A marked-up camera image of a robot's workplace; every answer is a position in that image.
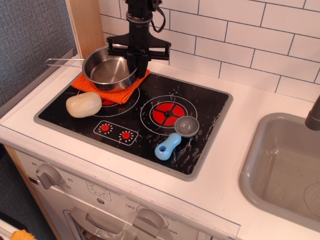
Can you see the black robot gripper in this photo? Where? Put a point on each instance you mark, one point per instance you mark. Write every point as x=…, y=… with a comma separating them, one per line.
x=138, y=43

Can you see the stainless steel pot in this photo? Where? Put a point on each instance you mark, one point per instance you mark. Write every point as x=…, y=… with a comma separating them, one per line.
x=107, y=73

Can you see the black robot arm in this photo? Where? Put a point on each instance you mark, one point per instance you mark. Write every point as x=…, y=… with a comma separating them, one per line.
x=141, y=11

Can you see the orange knitted towel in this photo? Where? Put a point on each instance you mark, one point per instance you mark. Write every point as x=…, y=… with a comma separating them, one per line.
x=120, y=97

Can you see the light wooden side panel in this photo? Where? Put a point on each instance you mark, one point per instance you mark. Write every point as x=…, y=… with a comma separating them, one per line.
x=86, y=25

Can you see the black toy stovetop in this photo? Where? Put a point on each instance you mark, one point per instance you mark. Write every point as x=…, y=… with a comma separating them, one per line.
x=149, y=116

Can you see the cream toy potato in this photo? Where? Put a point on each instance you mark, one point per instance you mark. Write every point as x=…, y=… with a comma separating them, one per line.
x=84, y=105

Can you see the left red stove knob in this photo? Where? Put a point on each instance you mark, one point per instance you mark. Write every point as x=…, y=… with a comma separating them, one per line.
x=105, y=128

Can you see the red stove knob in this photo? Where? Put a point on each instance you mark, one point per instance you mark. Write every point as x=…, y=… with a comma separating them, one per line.
x=126, y=135
x=105, y=128

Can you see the right red stove knob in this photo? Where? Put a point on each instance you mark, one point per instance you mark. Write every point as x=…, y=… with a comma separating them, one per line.
x=126, y=135

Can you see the grey blue measuring scoop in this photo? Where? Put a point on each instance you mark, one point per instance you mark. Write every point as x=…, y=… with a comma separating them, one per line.
x=184, y=127

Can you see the grey timer dial knob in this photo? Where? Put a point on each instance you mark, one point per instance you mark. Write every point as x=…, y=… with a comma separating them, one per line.
x=48, y=176

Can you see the grey oven dial knob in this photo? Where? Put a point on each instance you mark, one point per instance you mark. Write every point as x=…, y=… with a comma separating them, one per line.
x=148, y=222

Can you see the grey plastic sink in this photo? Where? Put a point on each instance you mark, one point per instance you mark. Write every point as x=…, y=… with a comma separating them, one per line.
x=281, y=172

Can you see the grey faucet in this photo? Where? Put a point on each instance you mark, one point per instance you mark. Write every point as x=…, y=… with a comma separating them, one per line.
x=312, y=120

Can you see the yellow black object on floor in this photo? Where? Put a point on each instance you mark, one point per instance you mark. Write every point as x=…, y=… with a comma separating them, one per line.
x=17, y=235

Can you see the grey oven door handle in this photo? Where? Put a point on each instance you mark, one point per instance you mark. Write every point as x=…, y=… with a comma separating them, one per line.
x=98, y=226

